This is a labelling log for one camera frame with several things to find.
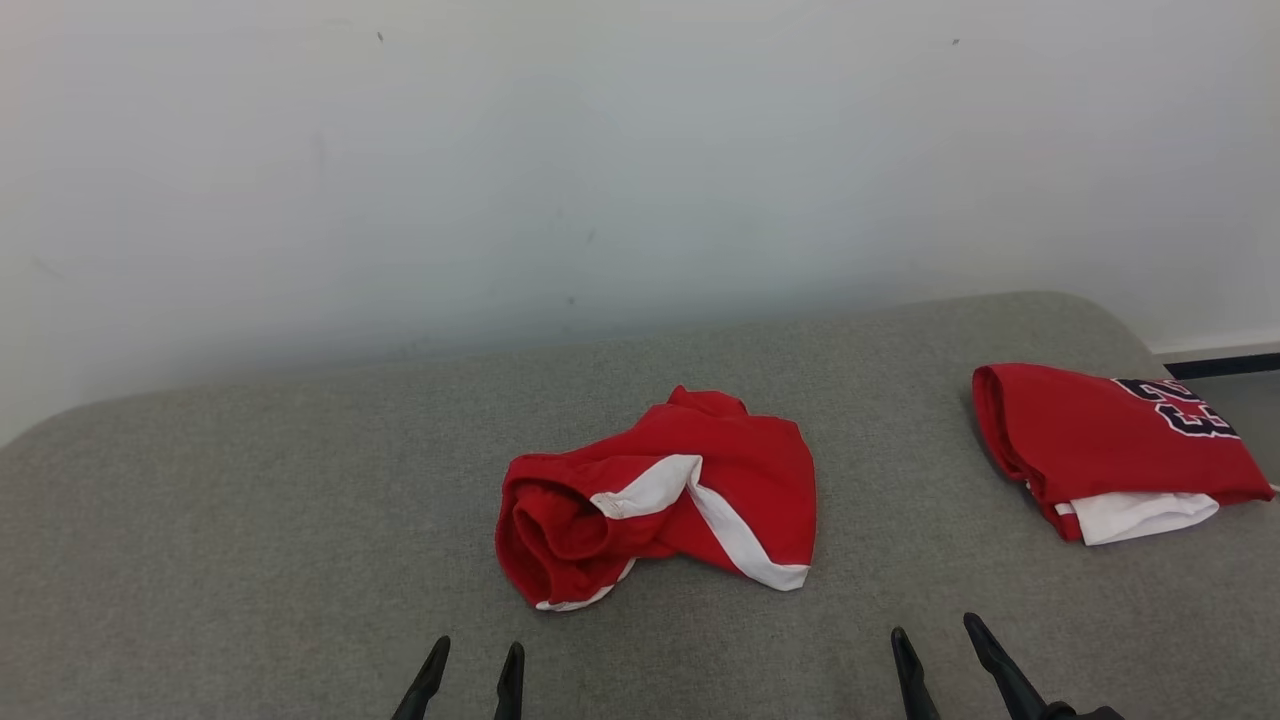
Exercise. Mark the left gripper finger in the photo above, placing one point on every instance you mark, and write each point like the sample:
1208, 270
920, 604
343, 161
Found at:
510, 685
425, 685

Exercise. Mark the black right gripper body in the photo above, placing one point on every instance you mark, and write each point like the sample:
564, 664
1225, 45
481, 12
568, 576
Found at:
1085, 714

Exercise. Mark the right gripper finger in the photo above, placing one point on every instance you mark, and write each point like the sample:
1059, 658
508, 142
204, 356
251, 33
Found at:
910, 680
1005, 675

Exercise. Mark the red jersey with number print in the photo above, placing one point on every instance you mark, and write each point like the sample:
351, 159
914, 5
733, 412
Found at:
1100, 450

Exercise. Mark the red garment with white bands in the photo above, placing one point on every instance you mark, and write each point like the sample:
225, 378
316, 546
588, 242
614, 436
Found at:
740, 470

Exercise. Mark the white and black skirting board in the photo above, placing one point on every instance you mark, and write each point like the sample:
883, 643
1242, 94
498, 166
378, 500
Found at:
1230, 365

